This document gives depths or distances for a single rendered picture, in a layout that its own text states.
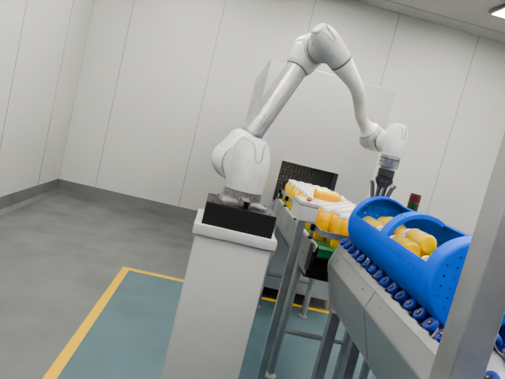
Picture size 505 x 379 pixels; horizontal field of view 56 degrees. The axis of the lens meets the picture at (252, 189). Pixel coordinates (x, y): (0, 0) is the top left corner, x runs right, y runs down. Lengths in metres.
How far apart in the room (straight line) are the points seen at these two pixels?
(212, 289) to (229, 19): 5.14
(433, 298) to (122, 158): 5.56
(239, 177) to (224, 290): 0.44
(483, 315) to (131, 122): 5.99
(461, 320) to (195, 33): 5.98
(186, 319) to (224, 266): 0.25
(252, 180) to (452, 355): 1.13
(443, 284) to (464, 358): 0.60
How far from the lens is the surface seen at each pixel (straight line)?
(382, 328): 1.71
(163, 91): 6.52
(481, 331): 0.89
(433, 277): 1.46
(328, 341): 2.43
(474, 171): 7.38
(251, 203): 1.83
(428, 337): 1.49
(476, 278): 0.86
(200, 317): 1.88
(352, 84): 2.11
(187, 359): 1.95
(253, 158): 1.81
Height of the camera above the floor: 1.37
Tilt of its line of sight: 7 degrees down
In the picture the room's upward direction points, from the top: 14 degrees clockwise
